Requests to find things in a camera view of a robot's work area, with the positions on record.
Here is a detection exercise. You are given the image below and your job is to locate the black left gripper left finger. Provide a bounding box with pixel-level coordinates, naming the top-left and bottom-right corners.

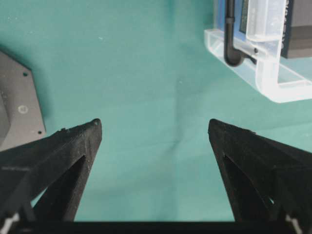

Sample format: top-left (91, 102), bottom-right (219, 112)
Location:
top-left (0, 119), bottom-right (102, 221)

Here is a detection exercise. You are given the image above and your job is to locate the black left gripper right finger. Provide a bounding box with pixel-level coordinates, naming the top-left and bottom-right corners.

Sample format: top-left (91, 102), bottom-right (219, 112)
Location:
top-left (208, 119), bottom-right (312, 222)

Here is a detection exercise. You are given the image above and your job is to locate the black RealSense camera box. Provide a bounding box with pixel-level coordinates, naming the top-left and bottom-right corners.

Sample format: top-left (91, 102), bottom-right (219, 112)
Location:
top-left (281, 0), bottom-right (312, 59)

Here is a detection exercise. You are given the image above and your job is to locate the clear plastic storage case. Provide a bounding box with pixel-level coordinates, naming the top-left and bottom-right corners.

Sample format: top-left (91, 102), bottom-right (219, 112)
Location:
top-left (204, 0), bottom-right (312, 103)

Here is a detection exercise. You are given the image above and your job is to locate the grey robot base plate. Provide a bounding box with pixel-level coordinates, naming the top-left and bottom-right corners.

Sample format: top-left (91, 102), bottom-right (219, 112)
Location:
top-left (0, 50), bottom-right (46, 151)

